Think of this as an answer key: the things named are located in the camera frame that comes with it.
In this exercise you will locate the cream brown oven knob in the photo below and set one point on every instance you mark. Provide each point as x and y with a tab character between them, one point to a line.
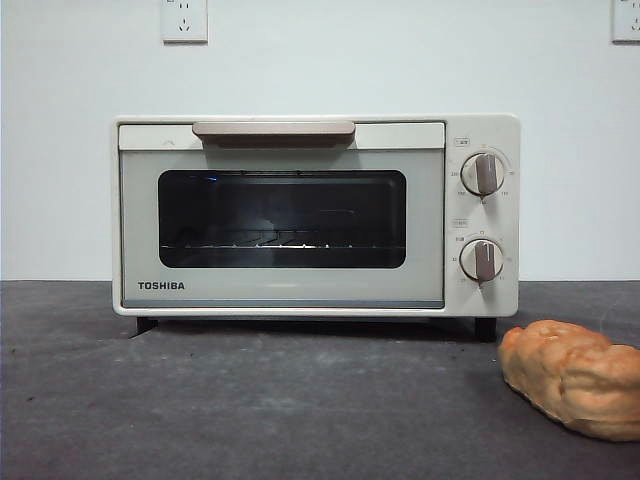
482	259
483	173

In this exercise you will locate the black oven foot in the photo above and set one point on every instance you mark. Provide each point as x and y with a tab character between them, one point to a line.
485	330
144	327

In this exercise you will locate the golden twisted bread loaf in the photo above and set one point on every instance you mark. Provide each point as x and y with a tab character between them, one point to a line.
570	380

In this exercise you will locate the white wall socket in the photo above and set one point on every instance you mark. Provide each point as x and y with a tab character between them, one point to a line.
184	22
627	22

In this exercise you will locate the cream Toshiba toaster oven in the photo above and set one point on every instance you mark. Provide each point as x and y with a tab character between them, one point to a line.
480	130

